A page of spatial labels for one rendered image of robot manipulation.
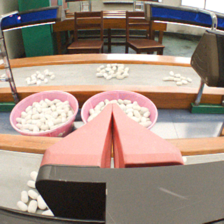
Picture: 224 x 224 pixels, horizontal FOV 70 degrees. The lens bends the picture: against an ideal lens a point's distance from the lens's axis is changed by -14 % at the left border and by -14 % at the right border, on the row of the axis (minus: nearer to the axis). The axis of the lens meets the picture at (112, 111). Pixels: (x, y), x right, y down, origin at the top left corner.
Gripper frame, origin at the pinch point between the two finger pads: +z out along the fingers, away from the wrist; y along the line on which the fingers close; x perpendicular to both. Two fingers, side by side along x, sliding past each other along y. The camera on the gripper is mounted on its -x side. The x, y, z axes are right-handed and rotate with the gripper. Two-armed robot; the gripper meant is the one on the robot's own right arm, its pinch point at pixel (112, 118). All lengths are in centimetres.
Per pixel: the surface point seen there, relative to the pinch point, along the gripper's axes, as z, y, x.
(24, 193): 9.5, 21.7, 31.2
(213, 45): 12.3, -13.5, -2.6
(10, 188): 11.1, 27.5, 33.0
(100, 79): 71, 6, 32
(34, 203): 7.0, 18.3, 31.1
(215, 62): 11.1, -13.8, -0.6
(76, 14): 258, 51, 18
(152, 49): 226, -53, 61
